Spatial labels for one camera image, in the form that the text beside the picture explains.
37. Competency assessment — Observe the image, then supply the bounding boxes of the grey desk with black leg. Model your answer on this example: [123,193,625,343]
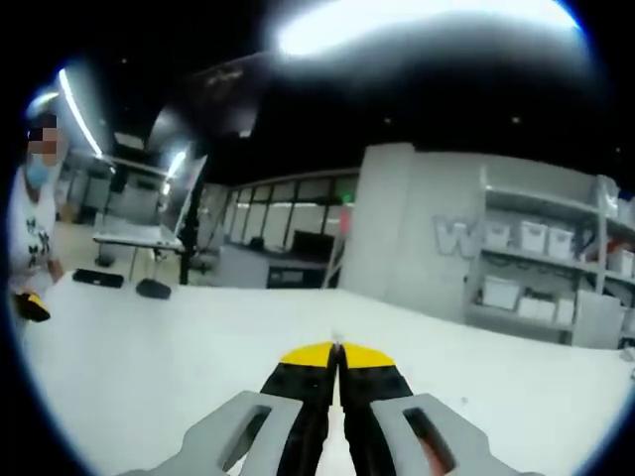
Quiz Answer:
[92,225,199,301]

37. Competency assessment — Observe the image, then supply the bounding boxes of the black flat object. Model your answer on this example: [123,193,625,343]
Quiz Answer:
[72,268,125,290]

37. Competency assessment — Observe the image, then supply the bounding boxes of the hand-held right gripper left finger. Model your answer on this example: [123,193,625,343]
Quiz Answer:
[118,341,339,476]

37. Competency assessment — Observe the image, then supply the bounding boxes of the grey metal shelving unit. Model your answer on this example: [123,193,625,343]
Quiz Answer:
[463,165,635,349]

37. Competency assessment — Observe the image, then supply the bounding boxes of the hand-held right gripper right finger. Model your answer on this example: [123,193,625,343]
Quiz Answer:
[338,341,542,476]

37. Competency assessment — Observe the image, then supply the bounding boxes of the dark hanging ceiling banner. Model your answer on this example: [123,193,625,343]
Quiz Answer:
[148,63,265,151]

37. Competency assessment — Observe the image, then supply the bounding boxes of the black monitor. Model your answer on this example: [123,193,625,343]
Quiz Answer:
[292,229,336,259]

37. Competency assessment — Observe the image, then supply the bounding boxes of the dark counter cabinet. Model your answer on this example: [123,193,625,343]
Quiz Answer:
[217,245,344,291]

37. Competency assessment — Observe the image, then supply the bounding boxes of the white leaning board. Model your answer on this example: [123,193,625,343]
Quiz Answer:
[573,289,627,349]

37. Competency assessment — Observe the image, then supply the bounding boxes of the rows of white storage bins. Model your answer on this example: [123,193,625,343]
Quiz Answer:
[483,219,635,324]

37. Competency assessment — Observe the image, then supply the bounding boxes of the ceiling light strip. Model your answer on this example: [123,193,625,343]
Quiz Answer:
[265,0,584,59]

